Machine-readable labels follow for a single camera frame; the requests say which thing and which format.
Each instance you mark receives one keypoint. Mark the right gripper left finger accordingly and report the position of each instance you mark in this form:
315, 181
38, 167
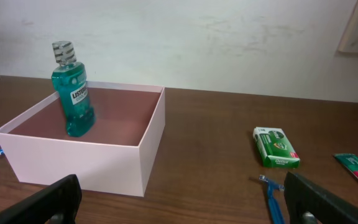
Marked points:
57, 203

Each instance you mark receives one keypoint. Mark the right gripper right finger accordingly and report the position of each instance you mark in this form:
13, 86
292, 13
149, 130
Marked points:
302, 196

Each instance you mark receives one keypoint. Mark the green soap box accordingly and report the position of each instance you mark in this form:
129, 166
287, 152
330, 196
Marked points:
275, 148

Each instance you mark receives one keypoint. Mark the white cardboard box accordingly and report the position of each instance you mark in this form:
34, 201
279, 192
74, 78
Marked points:
115, 156

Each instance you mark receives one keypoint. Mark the teal mouthwash bottle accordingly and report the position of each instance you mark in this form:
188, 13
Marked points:
69, 80

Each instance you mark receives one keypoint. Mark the blue disposable razor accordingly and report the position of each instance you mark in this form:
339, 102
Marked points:
273, 205

